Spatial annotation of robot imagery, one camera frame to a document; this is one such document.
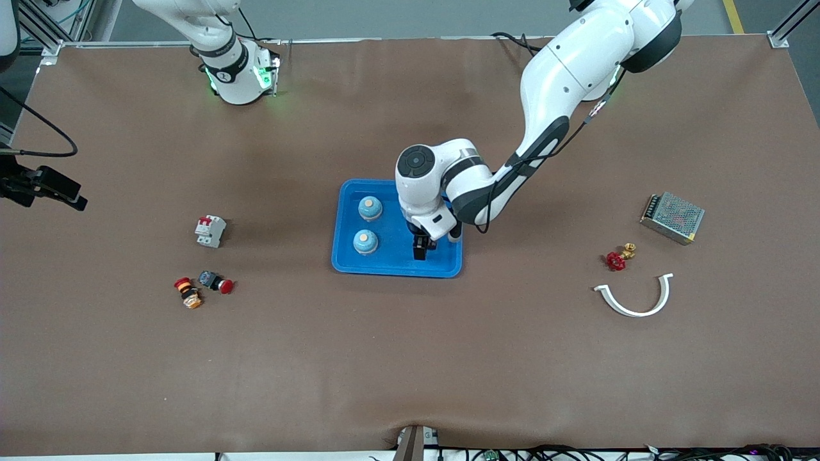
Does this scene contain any blue plastic tray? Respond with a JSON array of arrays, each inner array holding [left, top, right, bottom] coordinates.
[[331, 179, 464, 279]]

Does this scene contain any brown table mat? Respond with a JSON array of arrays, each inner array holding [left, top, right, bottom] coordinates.
[[0, 35, 820, 457]]

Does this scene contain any white red circuit breaker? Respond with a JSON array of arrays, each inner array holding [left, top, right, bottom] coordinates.
[[195, 215, 227, 248]]

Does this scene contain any black red emergency stop button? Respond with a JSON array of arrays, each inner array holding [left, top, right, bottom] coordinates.
[[198, 270, 235, 295]]

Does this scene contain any white curved pipe clamp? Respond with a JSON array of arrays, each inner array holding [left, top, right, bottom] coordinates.
[[593, 273, 675, 318]]

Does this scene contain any metal mesh power supply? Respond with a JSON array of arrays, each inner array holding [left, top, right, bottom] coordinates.
[[639, 191, 705, 246]]

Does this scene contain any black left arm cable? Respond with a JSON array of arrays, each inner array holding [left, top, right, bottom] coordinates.
[[477, 61, 632, 234]]

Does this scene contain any aluminium frame profile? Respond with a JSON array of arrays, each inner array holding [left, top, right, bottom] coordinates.
[[16, 0, 65, 65], [769, 0, 820, 49]]

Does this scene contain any red orange push button switch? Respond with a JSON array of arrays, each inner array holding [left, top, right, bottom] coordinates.
[[174, 277, 204, 310]]

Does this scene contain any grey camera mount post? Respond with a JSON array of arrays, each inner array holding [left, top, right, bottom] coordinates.
[[392, 424, 440, 461]]

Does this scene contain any black left base cable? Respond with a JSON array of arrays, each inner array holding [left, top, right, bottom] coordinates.
[[491, 31, 545, 57]]

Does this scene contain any black base cable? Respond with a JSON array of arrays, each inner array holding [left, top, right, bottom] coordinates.
[[236, 5, 293, 45], [491, 31, 545, 57]]

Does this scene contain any black right base cable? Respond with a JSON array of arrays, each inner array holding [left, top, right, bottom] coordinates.
[[236, 5, 293, 45]]

